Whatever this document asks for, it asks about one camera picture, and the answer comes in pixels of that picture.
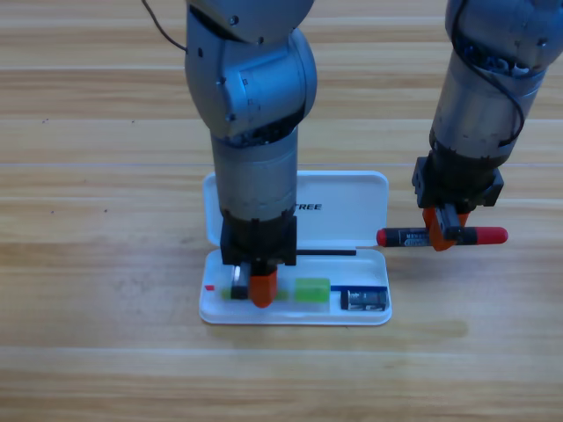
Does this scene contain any red and black marker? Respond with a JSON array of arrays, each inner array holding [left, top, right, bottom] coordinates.
[[376, 226, 509, 249]]

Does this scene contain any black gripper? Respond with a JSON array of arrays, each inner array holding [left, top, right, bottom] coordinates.
[[219, 208, 299, 309], [411, 146, 504, 253]]

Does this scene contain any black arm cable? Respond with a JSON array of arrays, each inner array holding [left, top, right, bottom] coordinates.
[[451, 0, 526, 146], [141, 0, 189, 56]]

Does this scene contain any white Unitree pencil case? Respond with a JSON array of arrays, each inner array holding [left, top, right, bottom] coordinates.
[[198, 170, 392, 326]]

